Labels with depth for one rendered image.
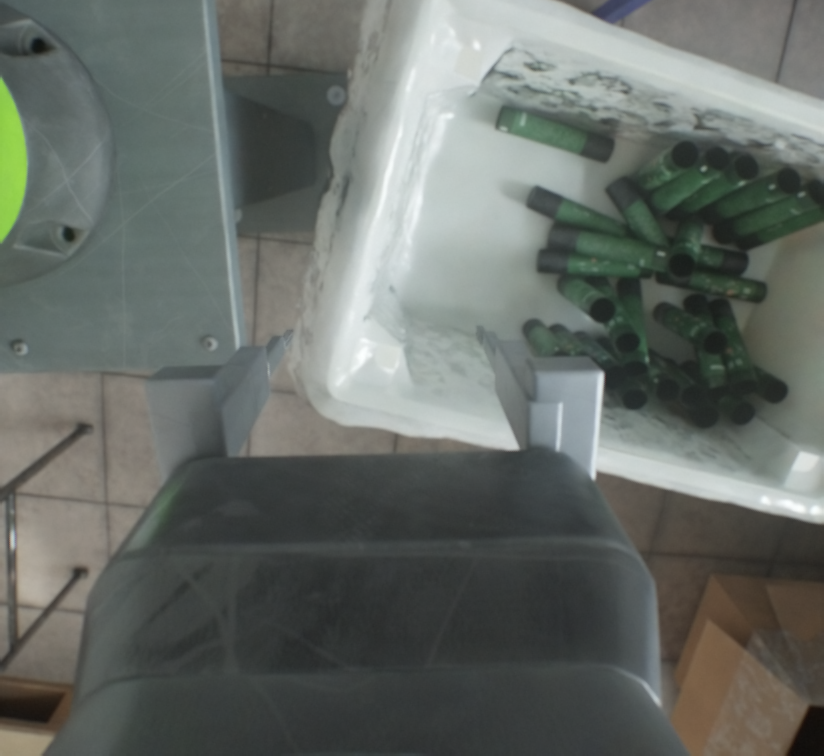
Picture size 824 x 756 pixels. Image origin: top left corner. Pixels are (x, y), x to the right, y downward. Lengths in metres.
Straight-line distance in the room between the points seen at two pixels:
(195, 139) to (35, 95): 0.08
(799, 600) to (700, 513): 0.27
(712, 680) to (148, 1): 1.61
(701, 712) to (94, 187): 1.63
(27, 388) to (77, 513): 0.33
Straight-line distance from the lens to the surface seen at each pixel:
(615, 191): 0.83
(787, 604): 1.63
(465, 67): 0.60
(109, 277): 0.38
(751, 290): 0.93
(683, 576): 1.77
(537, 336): 0.79
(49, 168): 0.34
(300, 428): 1.40
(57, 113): 0.34
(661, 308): 0.89
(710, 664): 1.66
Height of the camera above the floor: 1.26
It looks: 73 degrees down
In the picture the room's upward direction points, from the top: 175 degrees clockwise
